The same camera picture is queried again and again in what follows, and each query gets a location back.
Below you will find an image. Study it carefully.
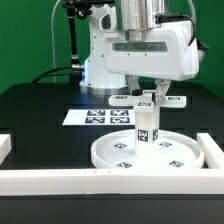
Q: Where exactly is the white marker sheet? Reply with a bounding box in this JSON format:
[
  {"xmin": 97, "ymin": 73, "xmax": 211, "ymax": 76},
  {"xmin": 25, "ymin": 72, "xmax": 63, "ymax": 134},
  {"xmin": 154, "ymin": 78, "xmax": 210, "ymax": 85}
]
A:
[{"xmin": 63, "ymin": 109, "xmax": 135, "ymax": 126}]

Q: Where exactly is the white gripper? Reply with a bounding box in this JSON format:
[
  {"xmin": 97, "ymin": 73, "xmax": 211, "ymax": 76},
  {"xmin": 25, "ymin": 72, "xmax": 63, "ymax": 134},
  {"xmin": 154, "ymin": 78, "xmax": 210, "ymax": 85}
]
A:
[{"xmin": 103, "ymin": 21, "xmax": 199, "ymax": 105}]

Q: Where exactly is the white left fence block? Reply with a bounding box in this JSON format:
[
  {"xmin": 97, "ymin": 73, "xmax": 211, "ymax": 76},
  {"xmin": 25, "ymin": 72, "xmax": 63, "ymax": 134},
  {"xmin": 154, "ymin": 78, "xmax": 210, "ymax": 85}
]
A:
[{"xmin": 0, "ymin": 134, "xmax": 11, "ymax": 165}]

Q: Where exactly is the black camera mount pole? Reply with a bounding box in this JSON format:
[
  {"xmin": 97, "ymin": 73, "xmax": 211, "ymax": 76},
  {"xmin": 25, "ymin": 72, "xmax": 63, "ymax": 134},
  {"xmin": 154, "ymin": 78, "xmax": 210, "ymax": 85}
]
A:
[{"xmin": 61, "ymin": 0, "xmax": 114, "ymax": 71}]

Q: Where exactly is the white fence bar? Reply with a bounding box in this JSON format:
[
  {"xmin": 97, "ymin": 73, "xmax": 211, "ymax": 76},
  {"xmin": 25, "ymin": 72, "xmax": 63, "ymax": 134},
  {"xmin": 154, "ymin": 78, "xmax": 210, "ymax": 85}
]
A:
[
  {"xmin": 0, "ymin": 169, "xmax": 224, "ymax": 196},
  {"xmin": 197, "ymin": 133, "xmax": 224, "ymax": 169}
]

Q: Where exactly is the white thin cable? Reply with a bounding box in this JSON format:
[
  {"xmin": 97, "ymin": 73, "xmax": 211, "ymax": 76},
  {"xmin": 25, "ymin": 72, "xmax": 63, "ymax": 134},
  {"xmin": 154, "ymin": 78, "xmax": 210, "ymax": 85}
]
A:
[{"xmin": 50, "ymin": 0, "xmax": 63, "ymax": 84}]

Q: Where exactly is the white front fence bar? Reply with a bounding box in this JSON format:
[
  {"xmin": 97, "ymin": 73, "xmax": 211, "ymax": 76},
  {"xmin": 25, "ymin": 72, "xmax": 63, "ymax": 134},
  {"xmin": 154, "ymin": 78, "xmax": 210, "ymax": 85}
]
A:
[{"xmin": 0, "ymin": 169, "xmax": 224, "ymax": 196}]

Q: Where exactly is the black cable bundle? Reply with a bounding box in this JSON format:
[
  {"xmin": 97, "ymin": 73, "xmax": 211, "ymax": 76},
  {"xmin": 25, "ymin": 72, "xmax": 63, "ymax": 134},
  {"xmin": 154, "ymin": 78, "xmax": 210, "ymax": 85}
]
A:
[{"xmin": 31, "ymin": 64, "xmax": 86, "ymax": 84}]

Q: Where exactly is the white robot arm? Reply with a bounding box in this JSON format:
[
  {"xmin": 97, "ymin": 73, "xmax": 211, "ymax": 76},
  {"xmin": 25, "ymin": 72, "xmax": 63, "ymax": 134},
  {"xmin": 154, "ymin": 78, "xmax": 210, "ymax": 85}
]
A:
[{"xmin": 81, "ymin": 0, "xmax": 199, "ymax": 105}]

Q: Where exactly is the white round table top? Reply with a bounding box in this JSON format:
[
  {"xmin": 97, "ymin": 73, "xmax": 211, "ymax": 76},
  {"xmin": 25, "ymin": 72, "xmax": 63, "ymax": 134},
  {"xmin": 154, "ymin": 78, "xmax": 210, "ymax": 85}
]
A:
[{"xmin": 91, "ymin": 129, "xmax": 204, "ymax": 171}]

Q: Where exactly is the white cross-shaped table base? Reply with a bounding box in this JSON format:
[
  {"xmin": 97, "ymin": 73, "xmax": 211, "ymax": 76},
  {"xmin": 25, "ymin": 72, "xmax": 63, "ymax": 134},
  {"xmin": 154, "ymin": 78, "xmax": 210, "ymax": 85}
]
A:
[{"xmin": 108, "ymin": 90, "xmax": 187, "ymax": 108}]

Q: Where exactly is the white right fence bar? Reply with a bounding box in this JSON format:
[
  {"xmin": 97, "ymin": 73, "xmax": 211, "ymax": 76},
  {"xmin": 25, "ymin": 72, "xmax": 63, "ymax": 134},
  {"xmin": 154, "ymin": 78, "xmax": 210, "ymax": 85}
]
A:
[{"xmin": 197, "ymin": 133, "xmax": 224, "ymax": 169}]

